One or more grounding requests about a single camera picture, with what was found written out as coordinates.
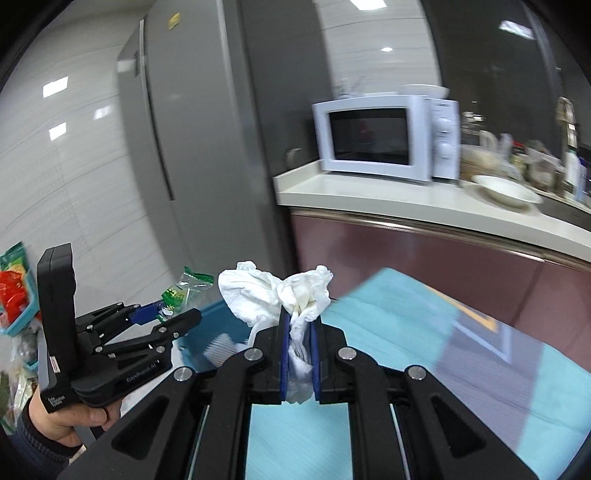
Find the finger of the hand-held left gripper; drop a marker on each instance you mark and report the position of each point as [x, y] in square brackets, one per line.
[180, 323]
[144, 314]

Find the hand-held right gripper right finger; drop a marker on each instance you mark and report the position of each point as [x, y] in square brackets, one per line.
[315, 360]

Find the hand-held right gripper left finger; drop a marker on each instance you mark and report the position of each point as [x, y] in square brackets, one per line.
[285, 355]

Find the blue plastic bin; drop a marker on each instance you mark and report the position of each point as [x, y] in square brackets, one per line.
[207, 323]

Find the green candy wrapper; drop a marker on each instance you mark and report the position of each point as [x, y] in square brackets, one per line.
[180, 290]

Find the large white foam net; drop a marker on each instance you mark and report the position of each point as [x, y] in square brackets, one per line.
[219, 348]

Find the white tissue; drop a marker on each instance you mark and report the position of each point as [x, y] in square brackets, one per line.
[258, 295]

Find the person's left forearm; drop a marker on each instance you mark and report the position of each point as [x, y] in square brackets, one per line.
[37, 461]

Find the person's left hand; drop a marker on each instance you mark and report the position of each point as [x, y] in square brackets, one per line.
[51, 424]

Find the teal storage basket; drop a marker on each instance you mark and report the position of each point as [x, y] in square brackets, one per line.
[21, 321]

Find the red snack packet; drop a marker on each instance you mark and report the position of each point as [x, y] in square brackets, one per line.
[11, 290]

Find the green snack packet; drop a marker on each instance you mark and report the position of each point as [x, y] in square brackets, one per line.
[13, 258]

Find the blue grey printed tablecloth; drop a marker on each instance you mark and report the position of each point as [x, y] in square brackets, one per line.
[392, 314]

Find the kitchen counter with pink cabinets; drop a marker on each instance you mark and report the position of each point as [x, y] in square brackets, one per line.
[392, 258]

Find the grey refrigerator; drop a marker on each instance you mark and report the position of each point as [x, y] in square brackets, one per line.
[194, 115]

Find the white microwave oven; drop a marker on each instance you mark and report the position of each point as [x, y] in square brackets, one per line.
[364, 134]

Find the white shallow bowl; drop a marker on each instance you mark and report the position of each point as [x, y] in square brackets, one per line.
[505, 191]

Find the clear plastic bag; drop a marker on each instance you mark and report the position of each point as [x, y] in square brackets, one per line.
[505, 157]

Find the bag of dried food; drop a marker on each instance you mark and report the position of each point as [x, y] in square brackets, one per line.
[544, 168]

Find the white soap bottle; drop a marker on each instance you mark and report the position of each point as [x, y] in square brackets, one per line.
[570, 173]

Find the blue bottle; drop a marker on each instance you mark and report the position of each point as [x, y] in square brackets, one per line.
[583, 180]

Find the dark kitchen window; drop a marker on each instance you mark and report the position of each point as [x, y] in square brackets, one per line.
[498, 55]

